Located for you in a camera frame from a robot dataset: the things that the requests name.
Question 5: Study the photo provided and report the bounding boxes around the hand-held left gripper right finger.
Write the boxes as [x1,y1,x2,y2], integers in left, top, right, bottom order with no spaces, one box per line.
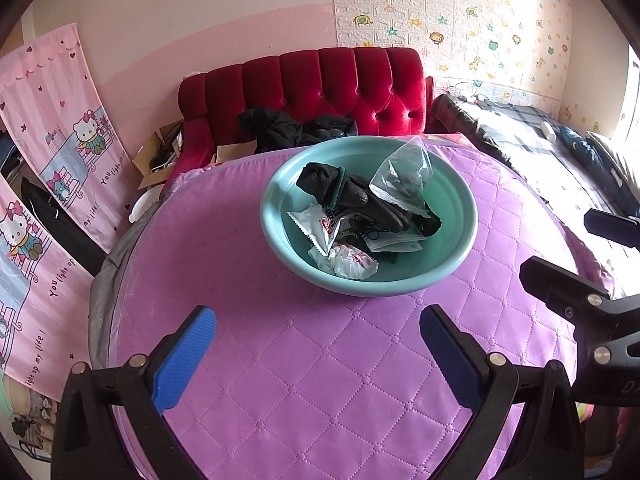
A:
[419,304,586,480]

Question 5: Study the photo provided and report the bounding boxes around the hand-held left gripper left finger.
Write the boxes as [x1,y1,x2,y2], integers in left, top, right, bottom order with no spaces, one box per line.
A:
[50,305,217,480]

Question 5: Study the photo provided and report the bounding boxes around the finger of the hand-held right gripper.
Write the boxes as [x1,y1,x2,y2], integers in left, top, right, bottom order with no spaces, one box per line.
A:
[519,256,640,368]
[583,208,640,250]

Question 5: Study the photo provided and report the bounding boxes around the teal plastic basin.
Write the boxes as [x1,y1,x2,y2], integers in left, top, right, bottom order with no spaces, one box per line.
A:
[259,135,479,301]

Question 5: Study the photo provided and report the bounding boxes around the beige snack packet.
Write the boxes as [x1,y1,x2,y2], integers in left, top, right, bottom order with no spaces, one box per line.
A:
[362,227,426,253]

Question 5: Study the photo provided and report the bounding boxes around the white plastic bag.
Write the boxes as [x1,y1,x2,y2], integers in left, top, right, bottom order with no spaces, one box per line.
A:
[308,242,379,279]

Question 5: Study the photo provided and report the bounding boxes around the clear zip bag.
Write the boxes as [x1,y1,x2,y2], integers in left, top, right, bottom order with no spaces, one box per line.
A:
[370,136,432,218]

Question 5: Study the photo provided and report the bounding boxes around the white snack packet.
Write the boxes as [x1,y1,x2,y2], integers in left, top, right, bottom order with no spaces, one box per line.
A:
[287,203,351,256]

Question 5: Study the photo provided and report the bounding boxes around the black glove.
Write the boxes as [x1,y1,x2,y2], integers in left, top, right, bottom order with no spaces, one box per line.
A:
[296,162,443,236]

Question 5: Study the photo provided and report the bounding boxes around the striped pillow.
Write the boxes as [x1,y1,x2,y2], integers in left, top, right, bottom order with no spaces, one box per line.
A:
[585,130,640,186]

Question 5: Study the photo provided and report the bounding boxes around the dark blue pillow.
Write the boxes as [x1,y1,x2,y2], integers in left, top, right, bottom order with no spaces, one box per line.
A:
[557,125,616,176]

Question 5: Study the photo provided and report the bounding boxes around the purple quilted table cover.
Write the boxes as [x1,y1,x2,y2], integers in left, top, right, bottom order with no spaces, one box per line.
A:
[90,132,621,480]

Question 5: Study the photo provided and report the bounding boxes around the plaid bed blanket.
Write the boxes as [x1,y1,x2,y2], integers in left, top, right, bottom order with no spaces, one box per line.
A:
[430,80,640,281]

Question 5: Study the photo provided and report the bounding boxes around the white plastic basket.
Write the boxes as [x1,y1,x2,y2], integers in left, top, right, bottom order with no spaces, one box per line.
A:
[129,185,163,223]

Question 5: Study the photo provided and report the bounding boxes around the pink cartoon curtain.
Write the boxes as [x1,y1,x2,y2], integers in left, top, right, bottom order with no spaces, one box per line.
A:
[0,177,103,403]
[0,22,136,253]

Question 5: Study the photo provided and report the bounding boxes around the open cardboard box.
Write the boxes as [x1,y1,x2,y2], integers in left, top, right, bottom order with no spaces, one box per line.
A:
[132,120,186,191]

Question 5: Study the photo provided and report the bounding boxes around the flat cardboard piece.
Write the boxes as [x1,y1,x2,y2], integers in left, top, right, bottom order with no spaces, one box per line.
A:
[215,141,258,163]

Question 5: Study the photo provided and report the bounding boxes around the black clothes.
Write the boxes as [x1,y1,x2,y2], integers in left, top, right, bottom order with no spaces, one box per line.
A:
[238,107,358,153]

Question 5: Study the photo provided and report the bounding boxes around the red tufted sofa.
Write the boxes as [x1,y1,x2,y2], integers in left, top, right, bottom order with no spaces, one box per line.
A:
[165,46,433,186]

